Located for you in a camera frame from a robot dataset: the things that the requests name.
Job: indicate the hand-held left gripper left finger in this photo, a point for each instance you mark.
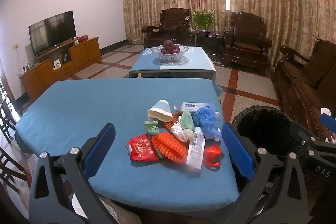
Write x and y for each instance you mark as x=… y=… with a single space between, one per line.
x=101 y=150

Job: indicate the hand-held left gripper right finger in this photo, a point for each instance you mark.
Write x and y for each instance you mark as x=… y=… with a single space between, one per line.
x=237 y=150

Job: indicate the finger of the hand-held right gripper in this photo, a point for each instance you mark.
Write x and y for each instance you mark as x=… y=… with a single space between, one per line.
x=312 y=142
x=329 y=123

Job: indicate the red plastic bag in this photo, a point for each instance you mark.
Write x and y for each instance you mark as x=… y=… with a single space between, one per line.
x=212 y=154

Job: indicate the black-lined trash bin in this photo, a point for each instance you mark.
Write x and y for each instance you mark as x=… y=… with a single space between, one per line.
x=267 y=129

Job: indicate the red printed packet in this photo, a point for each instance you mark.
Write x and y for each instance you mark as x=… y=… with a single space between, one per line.
x=141 y=148

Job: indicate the white squeeze tube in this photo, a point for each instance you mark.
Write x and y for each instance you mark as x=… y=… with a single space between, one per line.
x=195 y=150

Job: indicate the blue plastic bag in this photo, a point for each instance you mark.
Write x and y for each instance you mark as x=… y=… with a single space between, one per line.
x=206 y=120

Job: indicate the light green foam piece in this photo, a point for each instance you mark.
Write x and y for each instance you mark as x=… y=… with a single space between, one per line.
x=187 y=120
x=151 y=127

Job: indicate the white tissue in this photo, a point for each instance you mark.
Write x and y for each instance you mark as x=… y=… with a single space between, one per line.
x=181 y=132

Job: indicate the dark wooden sofa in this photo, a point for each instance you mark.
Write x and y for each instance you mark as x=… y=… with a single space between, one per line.
x=302 y=87

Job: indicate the crumpled clear plastic wrap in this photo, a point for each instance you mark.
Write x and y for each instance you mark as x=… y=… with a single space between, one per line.
x=211 y=106

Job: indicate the small white box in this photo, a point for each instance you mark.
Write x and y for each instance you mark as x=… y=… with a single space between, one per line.
x=193 y=106

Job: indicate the blue and white paper cup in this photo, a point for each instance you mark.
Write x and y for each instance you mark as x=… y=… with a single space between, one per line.
x=160 y=108

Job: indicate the dark wooden dining chair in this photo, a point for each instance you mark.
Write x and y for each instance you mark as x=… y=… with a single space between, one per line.
x=6 y=113
x=10 y=169

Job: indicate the wooden television cabinet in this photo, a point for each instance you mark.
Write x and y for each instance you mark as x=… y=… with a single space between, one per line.
x=84 y=52

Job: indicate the coffee table with blue cloth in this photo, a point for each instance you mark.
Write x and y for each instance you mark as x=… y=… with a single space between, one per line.
x=197 y=58

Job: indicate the black router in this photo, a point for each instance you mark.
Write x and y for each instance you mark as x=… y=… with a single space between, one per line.
x=64 y=56

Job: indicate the dark wooden side table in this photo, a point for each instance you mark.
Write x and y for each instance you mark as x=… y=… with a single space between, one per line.
x=208 y=41

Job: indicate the red ornament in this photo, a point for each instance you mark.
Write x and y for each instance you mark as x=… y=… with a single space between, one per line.
x=82 y=39

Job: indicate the dark wooden armchair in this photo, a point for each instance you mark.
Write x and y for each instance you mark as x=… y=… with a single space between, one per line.
x=246 y=37
x=170 y=27

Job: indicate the glass fruit bowl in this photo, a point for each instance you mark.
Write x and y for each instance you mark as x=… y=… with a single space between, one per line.
x=170 y=57

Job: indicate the red apple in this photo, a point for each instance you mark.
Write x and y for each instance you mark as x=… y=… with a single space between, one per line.
x=165 y=50
x=168 y=43
x=175 y=50

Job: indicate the flat screen television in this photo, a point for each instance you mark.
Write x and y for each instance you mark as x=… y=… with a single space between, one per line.
x=52 y=31

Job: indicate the potted green plant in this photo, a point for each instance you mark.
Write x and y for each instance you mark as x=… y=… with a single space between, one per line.
x=203 y=19

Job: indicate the wall socket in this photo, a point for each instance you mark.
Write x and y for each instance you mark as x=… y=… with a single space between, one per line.
x=15 y=46

